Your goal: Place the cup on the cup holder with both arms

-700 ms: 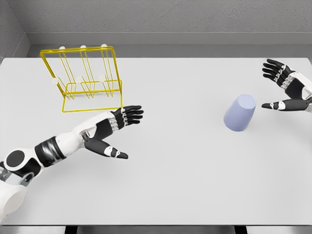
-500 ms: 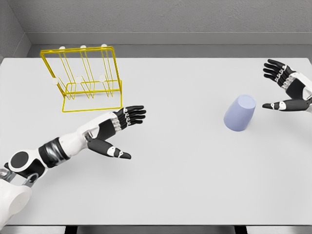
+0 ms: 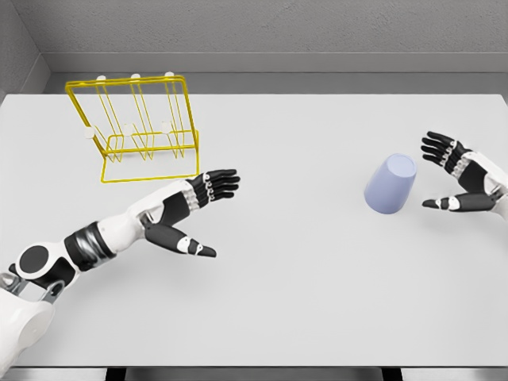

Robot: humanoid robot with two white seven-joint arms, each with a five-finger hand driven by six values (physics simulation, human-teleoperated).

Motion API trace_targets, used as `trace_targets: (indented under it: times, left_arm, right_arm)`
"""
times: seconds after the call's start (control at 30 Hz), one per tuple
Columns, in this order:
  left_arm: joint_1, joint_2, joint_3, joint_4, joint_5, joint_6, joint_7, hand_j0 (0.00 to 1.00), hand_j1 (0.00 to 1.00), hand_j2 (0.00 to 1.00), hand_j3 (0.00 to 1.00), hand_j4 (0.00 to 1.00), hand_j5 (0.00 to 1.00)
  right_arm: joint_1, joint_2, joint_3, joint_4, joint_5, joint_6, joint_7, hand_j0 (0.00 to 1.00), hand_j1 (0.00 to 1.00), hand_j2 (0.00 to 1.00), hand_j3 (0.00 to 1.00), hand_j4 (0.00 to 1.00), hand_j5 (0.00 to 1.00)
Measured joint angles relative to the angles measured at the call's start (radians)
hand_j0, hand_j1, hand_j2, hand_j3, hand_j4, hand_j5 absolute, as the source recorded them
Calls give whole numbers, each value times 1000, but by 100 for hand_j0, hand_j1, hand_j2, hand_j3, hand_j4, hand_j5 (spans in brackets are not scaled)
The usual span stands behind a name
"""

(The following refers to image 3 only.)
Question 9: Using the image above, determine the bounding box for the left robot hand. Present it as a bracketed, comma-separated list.
[129, 168, 241, 260]

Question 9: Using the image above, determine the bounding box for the yellow wire cup holder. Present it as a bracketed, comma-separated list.
[64, 71, 201, 184]

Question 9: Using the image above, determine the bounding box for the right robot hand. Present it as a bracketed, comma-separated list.
[420, 131, 508, 221]

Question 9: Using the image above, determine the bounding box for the lavender plastic cup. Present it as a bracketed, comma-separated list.
[364, 153, 418, 216]

